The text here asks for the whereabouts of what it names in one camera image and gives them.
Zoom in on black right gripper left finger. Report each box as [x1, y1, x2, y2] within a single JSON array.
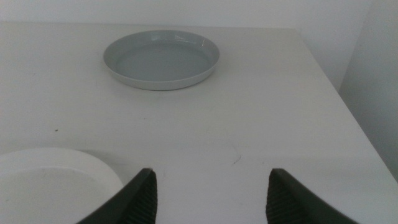
[[76, 167, 159, 224]]

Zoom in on grey shallow bowl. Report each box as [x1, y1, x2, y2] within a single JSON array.
[[103, 29, 221, 91]]

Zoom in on white shallow bowl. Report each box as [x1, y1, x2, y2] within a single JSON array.
[[0, 147, 124, 224]]

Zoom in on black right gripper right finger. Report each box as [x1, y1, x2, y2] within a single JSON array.
[[266, 168, 360, 224]]

